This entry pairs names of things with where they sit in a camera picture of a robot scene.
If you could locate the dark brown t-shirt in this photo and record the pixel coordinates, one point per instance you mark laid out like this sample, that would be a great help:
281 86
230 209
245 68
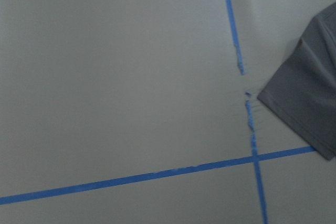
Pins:
302 91

